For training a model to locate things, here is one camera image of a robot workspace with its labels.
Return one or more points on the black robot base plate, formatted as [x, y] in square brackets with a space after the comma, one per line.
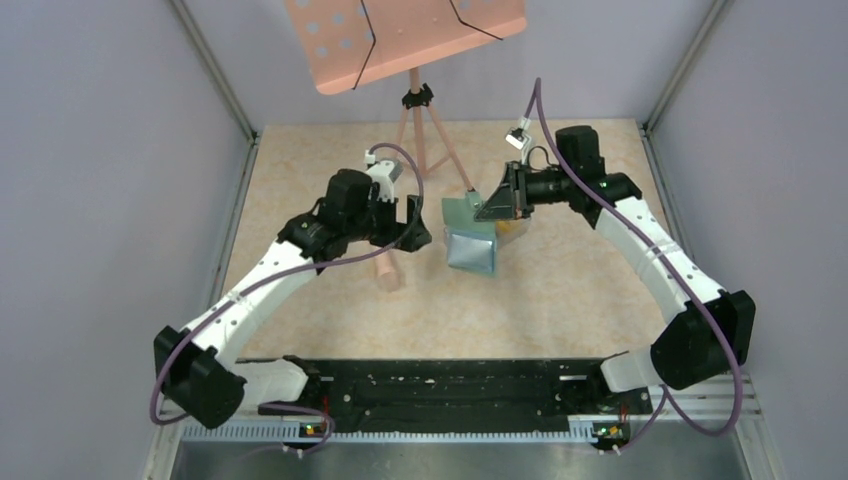
[336, 386]

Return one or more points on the aluminium front rail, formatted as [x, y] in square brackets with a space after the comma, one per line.
[709, 403]

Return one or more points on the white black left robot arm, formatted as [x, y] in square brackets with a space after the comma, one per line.
[195, 365]

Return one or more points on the pink music stand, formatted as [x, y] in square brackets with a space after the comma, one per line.
[349, 44]

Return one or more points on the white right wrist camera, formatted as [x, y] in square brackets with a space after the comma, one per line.
[518, 136]

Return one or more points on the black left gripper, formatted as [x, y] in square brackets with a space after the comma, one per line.
[408, 236]

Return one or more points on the clear plastic card box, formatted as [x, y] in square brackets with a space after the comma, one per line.
[508, 231]

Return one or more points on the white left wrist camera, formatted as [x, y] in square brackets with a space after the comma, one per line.
[384, 172]

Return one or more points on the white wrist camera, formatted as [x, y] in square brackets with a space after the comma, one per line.
[384, 172]
[518, 136]

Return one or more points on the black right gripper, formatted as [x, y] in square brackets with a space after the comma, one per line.
[511, 200]

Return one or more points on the green leather card holder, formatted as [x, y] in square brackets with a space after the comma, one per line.
[471, 246]

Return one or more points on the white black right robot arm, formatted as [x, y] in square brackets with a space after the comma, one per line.
[700, 314]

